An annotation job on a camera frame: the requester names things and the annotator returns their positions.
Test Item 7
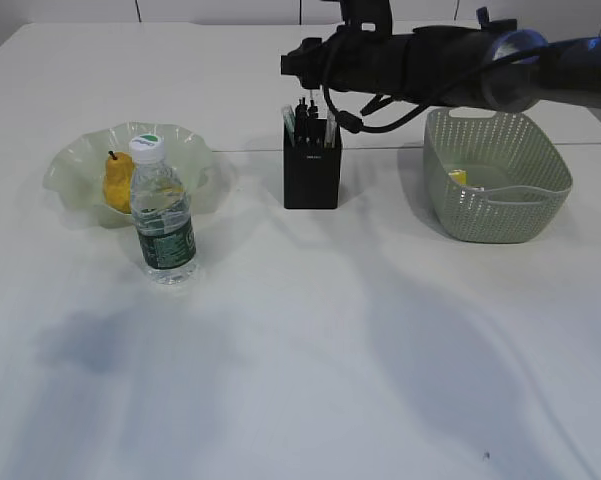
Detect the green perforated plastic basket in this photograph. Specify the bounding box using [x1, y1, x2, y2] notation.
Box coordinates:
[423, 108, 573, 244]

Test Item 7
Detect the black square pen holder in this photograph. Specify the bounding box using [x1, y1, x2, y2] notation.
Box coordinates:
[283, 128, 342, 210]

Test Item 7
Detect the yellow utility knife packaging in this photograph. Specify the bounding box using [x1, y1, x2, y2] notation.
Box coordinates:
[448, 169, 485, 191]

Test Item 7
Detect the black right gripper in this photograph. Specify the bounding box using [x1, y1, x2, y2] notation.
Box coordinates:
[280, 24, 380, 94]

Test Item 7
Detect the mint green utility knife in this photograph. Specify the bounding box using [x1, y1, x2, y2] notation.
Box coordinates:
[281, 105, 295, 146]

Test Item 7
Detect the green wavy glass plate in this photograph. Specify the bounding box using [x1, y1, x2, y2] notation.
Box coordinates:
[43, 121, 232, 228]

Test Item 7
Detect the yellow-green pen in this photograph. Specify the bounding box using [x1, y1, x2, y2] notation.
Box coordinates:
[323, 110, 339, 149]

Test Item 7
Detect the yellow pear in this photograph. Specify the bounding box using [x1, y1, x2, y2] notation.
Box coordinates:
[103, 151, 134, 214]

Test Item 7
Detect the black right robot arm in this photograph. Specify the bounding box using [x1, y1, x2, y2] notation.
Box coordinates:
[281, 1, 601, 134]

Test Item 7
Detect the clear water bottle green label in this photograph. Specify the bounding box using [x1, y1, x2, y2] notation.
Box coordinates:
[129, 134, 197, 285]

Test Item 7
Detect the black blue gel pen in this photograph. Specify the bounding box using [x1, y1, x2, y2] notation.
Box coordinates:
[307, 99, 324, 147]

